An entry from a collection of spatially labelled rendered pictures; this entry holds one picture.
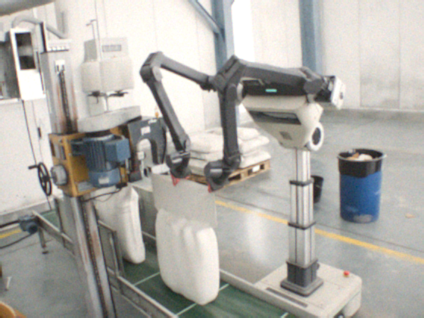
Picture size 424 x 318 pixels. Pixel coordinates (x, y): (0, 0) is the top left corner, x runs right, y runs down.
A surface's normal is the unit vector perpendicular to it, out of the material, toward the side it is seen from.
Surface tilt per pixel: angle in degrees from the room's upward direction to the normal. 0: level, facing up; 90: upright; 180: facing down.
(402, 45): 90
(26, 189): 91
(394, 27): 90
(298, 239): 90
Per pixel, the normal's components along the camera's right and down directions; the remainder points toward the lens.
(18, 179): 0.68, 0.11
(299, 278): -0.74, 0.22
